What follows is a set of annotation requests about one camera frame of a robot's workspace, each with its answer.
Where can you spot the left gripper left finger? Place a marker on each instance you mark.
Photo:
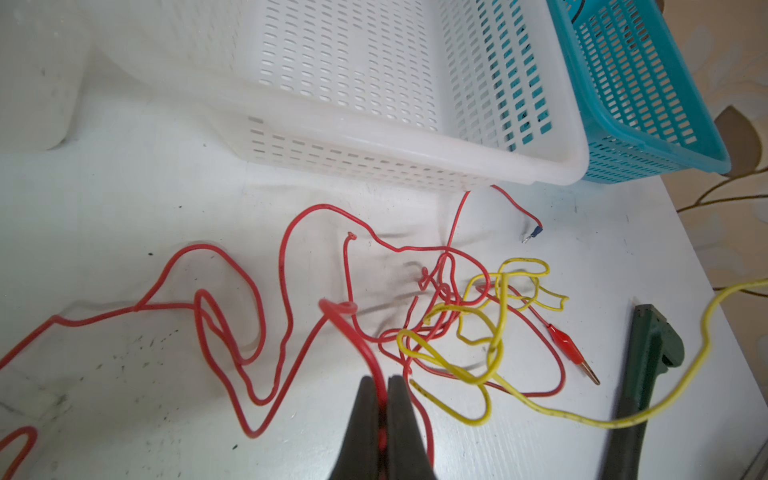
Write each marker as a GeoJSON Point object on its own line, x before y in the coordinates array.
{"type": "Point", "coordinates": [360, 453]}

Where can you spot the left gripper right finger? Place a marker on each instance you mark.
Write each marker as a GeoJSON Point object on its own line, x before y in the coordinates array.
{"type": "Point", "coordinates": [406, 457]}

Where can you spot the green black pipe wrench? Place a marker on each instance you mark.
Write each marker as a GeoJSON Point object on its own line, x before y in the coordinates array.
{"type": "Point", "coordinates": [653, 348]}

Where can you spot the left white plastic basket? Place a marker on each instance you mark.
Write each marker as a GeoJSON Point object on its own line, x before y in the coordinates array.
{"type": "Point", "coordinates": [44, 48]}

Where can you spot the middle white plastic basket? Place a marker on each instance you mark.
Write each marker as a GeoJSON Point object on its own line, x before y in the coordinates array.
{"type": "Point", "coordinates": [430, 94]}

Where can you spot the white plastic basket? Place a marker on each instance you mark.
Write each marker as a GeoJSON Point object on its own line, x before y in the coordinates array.
{"type": "Point", "coordinates": [44, 48]}
{"type": "Point", "coordinates": [430, 94]}

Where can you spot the teal plastic basket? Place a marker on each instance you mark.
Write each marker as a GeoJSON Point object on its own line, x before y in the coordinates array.
{"type": "Point", "coordinates": [642, 113]}

